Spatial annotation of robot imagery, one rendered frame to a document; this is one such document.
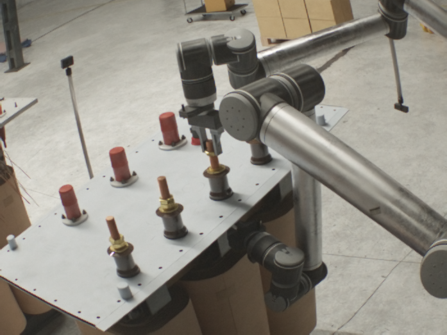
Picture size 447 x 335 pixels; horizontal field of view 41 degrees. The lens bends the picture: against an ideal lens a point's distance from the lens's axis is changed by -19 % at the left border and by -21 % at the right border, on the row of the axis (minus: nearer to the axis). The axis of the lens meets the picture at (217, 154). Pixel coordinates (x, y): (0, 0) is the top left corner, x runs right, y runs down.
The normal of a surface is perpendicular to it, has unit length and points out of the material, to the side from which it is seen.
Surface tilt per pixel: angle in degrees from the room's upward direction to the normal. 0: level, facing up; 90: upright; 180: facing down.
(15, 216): 90
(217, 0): 90
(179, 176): 0
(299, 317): 90
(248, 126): 89
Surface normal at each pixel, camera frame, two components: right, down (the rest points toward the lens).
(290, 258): 0.02, -0.86
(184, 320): 0.81, 0.10
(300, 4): -0.51, 0.44
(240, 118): -0.69, 0.36
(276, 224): 0.41, 0.31
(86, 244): -0.18, -0.90
